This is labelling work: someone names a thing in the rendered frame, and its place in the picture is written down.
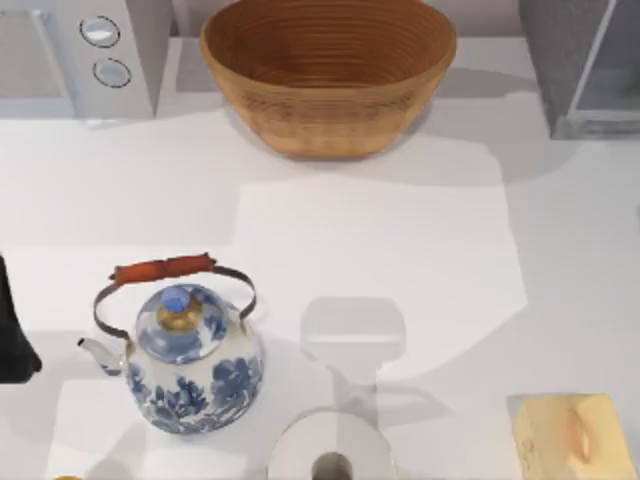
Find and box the large microwave knob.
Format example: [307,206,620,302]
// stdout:
[78,15,122,49]

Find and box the pale microwave oven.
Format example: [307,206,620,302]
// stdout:
[0,0,175,121]

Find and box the white paper roll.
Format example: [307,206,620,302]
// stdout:
[266,410,395,480]

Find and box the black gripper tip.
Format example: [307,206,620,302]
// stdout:
[0,255,43,386]

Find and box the grey cabinet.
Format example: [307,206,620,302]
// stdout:
[517,0,640,142]

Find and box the brown woven basket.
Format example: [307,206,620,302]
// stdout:
[199,0,458,162]

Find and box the blue and white teapot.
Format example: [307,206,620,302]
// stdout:
[76,252,266,437]

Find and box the small microwave knob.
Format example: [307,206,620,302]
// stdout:
[91,57,133,90]

